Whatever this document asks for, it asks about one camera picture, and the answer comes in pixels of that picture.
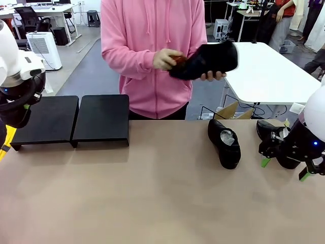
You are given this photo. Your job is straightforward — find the person's left hand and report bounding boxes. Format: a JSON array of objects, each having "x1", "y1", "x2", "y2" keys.
[{"x1": 199, "y1": 70, "x2": 227, "y2": 82}]

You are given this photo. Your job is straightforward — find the brown cardboard box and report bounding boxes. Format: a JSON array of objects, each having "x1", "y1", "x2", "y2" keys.
[{"x1": 214, "y1": 101, "x2": 254, "y2": 120}]

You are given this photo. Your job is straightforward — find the white power socket box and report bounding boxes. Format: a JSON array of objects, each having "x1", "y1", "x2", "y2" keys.
[{"x1": 290, "y1": 103, "x2": 305, "y2": 115}]

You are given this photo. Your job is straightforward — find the person's right hand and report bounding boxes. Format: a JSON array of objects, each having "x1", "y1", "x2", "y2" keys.
[{"x1": 153, "y1": 48, "x2": 183, "y2": 72}]

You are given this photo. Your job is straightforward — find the crouching person in dark clothes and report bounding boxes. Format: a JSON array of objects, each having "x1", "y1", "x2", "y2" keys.
[{"x1": 303, "y1": 49, "x2": 325, "y2": 79}]

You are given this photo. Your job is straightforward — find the black mesh office chair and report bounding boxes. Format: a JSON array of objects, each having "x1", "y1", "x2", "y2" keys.
[{"x1": 14, "y1": 6, "x2": 53, "y2": 34}]

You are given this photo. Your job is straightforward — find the yellow frame leg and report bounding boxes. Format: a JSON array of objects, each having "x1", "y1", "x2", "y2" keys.
[{"x1": 0, "y1": 124, "x2": 17, "y2": 162}]

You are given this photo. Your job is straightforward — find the white table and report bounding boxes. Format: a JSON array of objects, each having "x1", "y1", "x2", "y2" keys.
[{"x1": 223, "y1": 42, "x2": 323, "y2": 105}]

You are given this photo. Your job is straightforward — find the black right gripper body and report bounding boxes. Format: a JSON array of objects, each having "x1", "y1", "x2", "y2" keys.
[{"x1": 275, "y1": 119, "x2": 325, "y2": 161}]

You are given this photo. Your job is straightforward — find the white plastic bag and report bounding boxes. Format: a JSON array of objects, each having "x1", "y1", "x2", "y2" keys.
[{"x1": 44, "y1": 73, "x2": 54, "y2": 94}]

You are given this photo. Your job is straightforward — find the white air purifier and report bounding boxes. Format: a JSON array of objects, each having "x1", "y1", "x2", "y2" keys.
[{"x1": 26, "y1": 32, "x2": 63, "y2": 71}]

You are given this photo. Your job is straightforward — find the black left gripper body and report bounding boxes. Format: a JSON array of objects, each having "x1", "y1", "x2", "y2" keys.
[{"x1": 0, "y1": 74, "x2": 47, "y2": 129}]

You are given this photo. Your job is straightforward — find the black wire frame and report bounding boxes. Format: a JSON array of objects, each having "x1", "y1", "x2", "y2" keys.
[{"x1": 200, "y1": 105, "x2": 216, "y2": 120}]

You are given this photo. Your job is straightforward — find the brown shoe brush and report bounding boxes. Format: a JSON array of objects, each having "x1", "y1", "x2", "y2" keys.
[{"x1": 172, "y1": 55, "x2": 189, "y2": 67}]

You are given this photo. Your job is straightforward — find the dark grey stool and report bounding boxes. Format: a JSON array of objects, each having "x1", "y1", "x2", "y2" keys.
[{"x1": 87, "y1": 10, "x2": 100, "y2": 27}]

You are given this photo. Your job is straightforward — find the white office desk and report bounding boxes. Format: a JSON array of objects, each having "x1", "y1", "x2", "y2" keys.
[{"x1": 0, "y1": 4, "x2": 79, "y2": 46}]

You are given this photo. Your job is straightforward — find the pink hoodie torso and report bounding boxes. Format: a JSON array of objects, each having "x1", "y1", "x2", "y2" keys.
[{"x1": 101, "y1": 0, "x2": 208, "y2": 120}]

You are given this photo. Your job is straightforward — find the black computer tower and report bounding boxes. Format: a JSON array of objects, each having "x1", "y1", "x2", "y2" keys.
[{"x1": 53, "y1": 26, "x2": 69, "y2": 46}]

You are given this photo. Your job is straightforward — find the black trousers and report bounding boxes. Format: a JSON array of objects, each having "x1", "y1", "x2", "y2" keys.
[{"x1": 129, "y1": 101, "x2": 190, "y2": 120}]

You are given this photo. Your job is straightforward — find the black leather shoe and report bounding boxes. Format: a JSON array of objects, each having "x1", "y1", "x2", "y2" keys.
[
  {"x1": 255, "y1": 119, "x2": 303, "y2": 170},
  {"x1": 169, "y1": 40, "x2": 240, "y2": 81},
  {"x1": 207, "y1": 118, "x2": 241, "y2": 170}
]

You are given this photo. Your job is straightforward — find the wooden top desk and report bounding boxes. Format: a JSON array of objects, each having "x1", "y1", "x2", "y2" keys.
[{"x1": 225, "y1": 2, "x2": 275, "y2": 43}]

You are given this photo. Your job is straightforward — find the grey plastic bin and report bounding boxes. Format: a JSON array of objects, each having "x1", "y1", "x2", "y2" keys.
[{"x1": 280, "y1": 39, "x2": 297, "y2": 54}]

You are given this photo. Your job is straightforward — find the black chair seat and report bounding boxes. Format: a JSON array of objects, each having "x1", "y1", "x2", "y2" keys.
[{"x1": 17, "y1": 39, "x2": 33, "y2": 51}]

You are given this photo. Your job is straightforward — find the black metal shoe stand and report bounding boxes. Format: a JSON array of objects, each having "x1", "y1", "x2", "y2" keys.
[
  {"x1": 10, "y1": 95, "x2": 80, "y2": 152},
  {"x1": 70, "y1": 94, "x2": 130, "y2": 148}
]

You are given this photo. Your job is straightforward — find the cream hanging garment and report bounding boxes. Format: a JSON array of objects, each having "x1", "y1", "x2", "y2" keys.
[{"x1": 289, "y1": 0, "x2": 307, "y2": 31}]

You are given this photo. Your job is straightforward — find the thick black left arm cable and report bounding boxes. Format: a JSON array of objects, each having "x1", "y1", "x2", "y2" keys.
[{"x1": 0, "y1": 75, "x2": 36, "y2": 112}]

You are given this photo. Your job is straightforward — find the white computer case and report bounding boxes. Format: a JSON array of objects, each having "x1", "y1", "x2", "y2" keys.
[{"x1": 213, "y1": 19, "x2": 231, "y2": 40}]

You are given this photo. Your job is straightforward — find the pink sleeved right forearm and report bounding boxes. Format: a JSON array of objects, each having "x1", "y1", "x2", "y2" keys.
[{"x1": 101, "y1": 49, "x2": 156, "y2": 76}]

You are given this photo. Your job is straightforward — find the person in red shirt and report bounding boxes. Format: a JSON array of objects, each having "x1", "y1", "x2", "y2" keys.
[{"x1": 269, "y1": 0, "x2": 298, "y2": 53}]

